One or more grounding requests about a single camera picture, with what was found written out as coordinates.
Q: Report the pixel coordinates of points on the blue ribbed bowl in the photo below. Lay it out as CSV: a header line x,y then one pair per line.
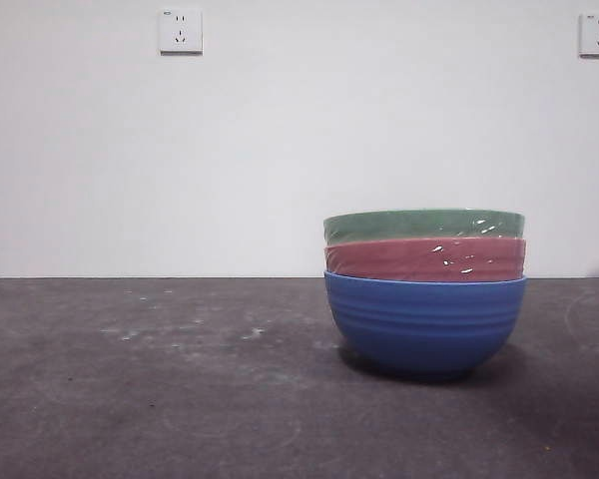
x,y
424,324

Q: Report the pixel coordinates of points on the red ribbed bowl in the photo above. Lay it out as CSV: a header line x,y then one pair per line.
x,y
379,259

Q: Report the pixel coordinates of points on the green ribbed bowl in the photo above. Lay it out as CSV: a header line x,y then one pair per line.
x,y
404,227

